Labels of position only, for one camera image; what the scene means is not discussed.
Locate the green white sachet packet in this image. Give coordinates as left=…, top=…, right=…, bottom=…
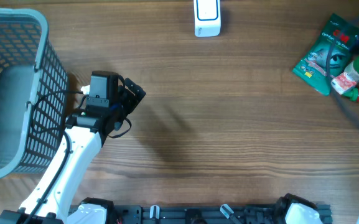
left=292, top=14, right=359, bottom=96

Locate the small orange white box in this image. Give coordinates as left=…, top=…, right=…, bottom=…
left=331, top=72, right=357, bottom=95

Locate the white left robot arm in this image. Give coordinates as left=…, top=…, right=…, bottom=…
left=0, top=71, right=146, bottom=223

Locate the white barcode scanner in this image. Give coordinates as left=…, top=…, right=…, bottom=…
left=193, top=0, right=221, bottom=37

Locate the grey plastic mesh basket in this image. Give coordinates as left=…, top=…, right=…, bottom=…
left=0, top=8, right=69, bottom=178

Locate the black mounting rail base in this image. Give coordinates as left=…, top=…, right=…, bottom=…
left=68, top=193, right=333, bottom=224

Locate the black right camera cable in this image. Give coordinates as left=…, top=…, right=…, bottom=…
left=324, top=9, right=359, bottom=147

